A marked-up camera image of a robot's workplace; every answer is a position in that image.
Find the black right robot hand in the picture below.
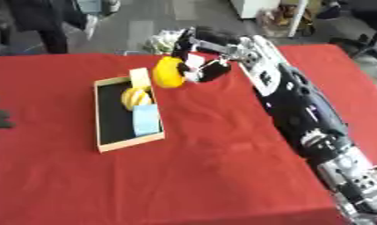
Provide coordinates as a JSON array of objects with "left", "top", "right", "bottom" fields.
[{"left": 170, "top": 26, "right": 243, "bottom": 83}]

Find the yellow round toy fruit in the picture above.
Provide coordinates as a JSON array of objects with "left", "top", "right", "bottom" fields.
[{"left": 151, "top": 55, "right": 190, "bottom": 90}]

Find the tan box with black inside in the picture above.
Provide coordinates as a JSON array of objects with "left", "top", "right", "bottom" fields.
[{"left": 92, "top": 75, "right": 167, "bottom": 154}]

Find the white plastic bag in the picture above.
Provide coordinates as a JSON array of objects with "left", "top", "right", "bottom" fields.
[{"left": 143, "top": 28, "right": 188, "bottom": 55}]

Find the pale yellow block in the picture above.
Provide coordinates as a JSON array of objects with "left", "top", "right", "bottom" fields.
[{"left": 127, "top": 67, "right": 155, "bottom": 91}]

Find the yellow ridged toy fruit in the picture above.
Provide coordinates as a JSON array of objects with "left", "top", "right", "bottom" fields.
[{"left": 119, "top": 87, "right": 155, "bottom": 112}]

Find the light blue block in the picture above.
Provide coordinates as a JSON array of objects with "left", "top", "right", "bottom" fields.
[{"left": 131, "top": 103, "right": 163, "bottom": 138}]

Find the white cabinet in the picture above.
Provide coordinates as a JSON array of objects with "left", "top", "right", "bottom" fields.
[{"left": 229, "top": 0, "right": 311, "bottom": 39}]

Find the person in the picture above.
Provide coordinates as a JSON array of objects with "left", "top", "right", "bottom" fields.
[{"left": 0, "top": 0, "right": 89, "bottom": 54}]

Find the black office chair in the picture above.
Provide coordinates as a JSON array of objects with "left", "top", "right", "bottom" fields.
[{"left": 315, "top": 0, "right": 377, "bottom": 60}]

